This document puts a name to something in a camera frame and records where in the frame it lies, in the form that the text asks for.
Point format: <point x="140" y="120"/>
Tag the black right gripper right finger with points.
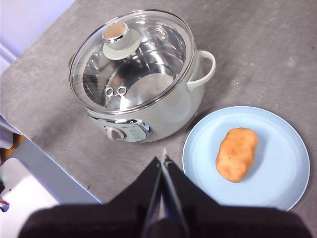
<point x="235" y="223"/>

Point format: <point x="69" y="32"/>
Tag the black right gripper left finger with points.
<point x="106" y="220"/>

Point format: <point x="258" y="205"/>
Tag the brown potato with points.
<point x="236" y="155"/>

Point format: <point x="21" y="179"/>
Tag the glass lid with green knob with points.
<point x="138" y="59"/>

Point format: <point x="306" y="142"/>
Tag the blue round plate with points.
<point x="280" y="153"/>

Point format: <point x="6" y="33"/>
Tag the pale green electric steamer pot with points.
<point x="173" y="106"/>

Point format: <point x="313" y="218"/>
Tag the pale grey metal beam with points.
<point x="54" y="173"/>

